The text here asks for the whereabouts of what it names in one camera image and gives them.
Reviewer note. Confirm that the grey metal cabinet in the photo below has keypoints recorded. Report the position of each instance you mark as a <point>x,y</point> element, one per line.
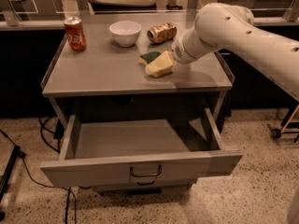
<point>107,83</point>

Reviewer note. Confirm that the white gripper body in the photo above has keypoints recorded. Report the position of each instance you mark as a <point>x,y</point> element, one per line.
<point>181,53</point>

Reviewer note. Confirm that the open grey top drawer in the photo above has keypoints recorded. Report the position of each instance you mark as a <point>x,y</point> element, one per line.
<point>100,154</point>

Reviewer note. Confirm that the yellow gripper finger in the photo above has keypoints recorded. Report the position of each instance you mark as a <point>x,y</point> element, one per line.
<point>162,65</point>

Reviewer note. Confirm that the red soda can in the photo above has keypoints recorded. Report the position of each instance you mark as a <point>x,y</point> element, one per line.
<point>74,33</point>

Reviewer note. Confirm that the white ceramic bowl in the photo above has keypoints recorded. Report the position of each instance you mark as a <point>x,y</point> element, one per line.
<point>125,33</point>

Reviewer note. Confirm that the black background mat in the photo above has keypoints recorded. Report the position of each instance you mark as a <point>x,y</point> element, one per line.
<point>100,6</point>

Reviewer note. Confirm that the green and yellow sponge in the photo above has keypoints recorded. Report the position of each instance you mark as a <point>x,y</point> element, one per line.
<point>147,58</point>

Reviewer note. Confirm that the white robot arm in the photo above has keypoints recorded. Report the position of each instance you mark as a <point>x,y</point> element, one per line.
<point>218,26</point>

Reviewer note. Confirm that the metal drawer handle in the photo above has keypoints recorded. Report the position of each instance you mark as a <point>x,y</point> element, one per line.
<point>137,175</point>

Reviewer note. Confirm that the black wheeled cart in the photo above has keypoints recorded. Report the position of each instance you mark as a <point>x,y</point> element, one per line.
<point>289,125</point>

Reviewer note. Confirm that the crushed gold can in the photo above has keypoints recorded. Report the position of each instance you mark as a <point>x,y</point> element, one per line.
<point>162,32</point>

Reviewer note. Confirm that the black stand leg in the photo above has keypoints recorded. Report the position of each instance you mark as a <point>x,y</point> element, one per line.
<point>6,175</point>

